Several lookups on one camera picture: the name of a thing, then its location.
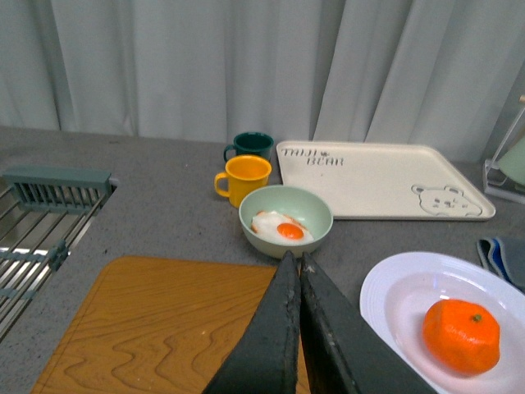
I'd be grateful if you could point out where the light green bowl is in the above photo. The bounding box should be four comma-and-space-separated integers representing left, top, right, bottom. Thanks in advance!
239, 186, 333, 259

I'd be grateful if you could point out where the cream bear print tray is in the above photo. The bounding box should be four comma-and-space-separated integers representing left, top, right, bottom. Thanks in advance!
276, 140, 495, 221

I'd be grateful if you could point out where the clear acrylic cup rack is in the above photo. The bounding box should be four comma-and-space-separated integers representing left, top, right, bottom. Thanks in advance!
483, 94, 524, 204

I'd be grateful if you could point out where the metal sink drying rack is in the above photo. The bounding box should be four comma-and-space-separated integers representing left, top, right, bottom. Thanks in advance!
1, 165, 116, 336

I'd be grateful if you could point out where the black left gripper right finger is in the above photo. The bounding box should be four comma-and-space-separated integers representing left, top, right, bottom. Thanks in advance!
300, 253, 436, 393

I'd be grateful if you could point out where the grey blue folded cloth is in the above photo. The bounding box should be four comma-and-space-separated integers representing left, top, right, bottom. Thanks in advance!
477, 236, 524, 293

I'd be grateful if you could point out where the yellow mug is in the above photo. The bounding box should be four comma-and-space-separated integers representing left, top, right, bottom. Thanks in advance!
214, 155, 272, 208

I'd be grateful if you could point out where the toy fried egg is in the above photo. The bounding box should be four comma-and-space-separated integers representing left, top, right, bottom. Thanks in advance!
250, 211, 314, 245

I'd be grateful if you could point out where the white ridged deep plate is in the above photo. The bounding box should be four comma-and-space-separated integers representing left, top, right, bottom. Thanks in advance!
360, 252, 524, 393

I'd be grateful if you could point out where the orange mandarin fruit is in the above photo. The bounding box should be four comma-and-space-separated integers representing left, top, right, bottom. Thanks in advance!
421, 299, 501, 376

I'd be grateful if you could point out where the wooden grain serving tray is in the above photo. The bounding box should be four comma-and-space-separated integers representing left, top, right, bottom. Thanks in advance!
30, 255, 312, 394

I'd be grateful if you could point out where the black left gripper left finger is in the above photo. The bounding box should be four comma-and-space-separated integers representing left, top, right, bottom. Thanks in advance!
203, 251, 301, 393

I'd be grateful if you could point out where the dark green mug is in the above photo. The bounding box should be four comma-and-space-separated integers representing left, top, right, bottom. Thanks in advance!
223, 131, 274, 162

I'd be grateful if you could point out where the light green tumbler cup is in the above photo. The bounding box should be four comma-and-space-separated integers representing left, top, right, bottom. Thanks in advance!
498, 138, 525, 185

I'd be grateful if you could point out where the grey curtain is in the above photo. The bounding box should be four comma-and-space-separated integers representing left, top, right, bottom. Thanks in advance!
1, 1, 524, 161

